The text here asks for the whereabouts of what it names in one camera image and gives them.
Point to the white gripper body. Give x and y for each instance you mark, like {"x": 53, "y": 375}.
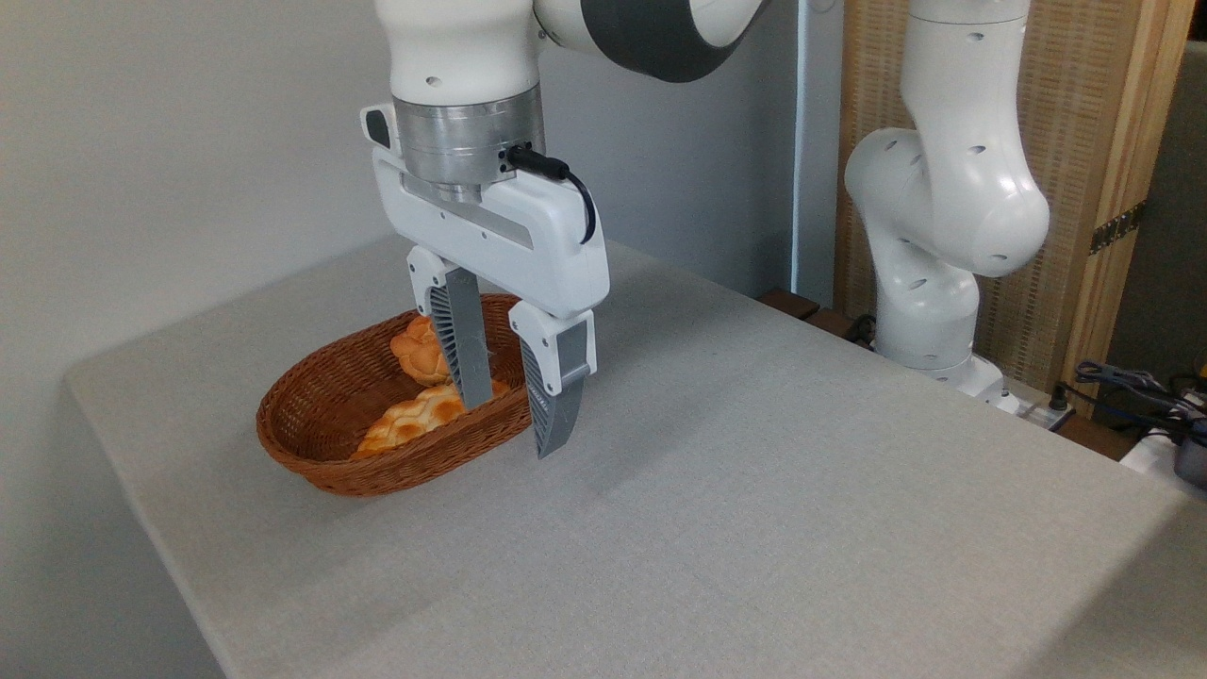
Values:
{"x": 519, "y": 245}

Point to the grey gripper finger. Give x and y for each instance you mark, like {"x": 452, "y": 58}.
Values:
{"x": 556, "y": 405}
{"x": 470, "y": 349}

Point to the round bread roll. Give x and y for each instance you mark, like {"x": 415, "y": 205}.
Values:
{"x": 420, "y": 354}

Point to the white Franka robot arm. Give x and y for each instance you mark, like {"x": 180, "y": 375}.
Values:
{"x": 943, "y": 189}

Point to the long braided bread loaf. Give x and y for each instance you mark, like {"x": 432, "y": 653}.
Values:
{"x": 405, "y": 424}

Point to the brown wicker oval basket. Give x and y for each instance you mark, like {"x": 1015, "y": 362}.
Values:
{"x": 311, "y": 424}

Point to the brown wooden slat platform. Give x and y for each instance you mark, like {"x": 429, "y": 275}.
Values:
{"x": 790, "y": 304}

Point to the wooden woven folding screen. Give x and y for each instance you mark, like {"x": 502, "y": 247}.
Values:
{"x": 1075, "y": 94}

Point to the metal screen hinge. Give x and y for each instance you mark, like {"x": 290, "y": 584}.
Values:
{"x": 1117, "y": 228}

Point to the white vertical wall trim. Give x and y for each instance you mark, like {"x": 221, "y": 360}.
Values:
{"x": 801, "y": 141}

